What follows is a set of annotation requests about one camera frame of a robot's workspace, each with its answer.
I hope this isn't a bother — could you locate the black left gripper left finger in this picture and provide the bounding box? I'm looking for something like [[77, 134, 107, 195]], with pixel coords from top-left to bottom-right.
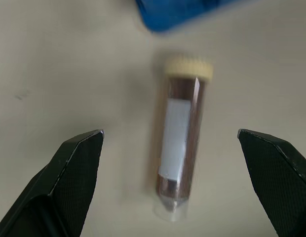
[[0, 129, 105, 237]]

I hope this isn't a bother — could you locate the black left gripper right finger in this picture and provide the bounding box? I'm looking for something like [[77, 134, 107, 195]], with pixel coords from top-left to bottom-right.
[[237, 128, 306, 237]]

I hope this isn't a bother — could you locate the blue test tube rack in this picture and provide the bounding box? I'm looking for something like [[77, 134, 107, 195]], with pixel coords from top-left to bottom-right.
[[135, 0, 256, 34]]

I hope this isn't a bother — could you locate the yellow-capped brown test tube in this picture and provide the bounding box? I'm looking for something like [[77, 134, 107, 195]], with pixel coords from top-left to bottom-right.
[[152, 55, 215, 223]]

